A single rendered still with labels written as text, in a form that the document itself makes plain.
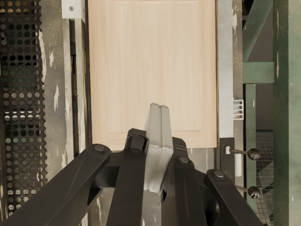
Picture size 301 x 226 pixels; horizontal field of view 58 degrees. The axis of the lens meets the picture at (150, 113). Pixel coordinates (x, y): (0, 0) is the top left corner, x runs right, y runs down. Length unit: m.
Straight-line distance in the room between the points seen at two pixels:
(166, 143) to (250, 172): 0.99
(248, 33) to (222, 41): 0.41
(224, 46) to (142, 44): 0.28
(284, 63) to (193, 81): 0.33
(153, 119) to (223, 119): 0.80
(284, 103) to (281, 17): 0.31
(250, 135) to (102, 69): 0.60
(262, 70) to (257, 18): 0.32
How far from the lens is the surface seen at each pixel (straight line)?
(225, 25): 1.00
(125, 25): 0.98
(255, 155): 0.89
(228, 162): 0.98
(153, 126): 0.17
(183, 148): 0.17
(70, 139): 0.92
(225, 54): 0.98
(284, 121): 1.08
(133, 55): 0.96
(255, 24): 1.37
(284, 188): 1.12
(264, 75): 1.11
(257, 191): 0.92
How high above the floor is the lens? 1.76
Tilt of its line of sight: 33 degrees down
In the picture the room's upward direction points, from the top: 177 degrees clockwise
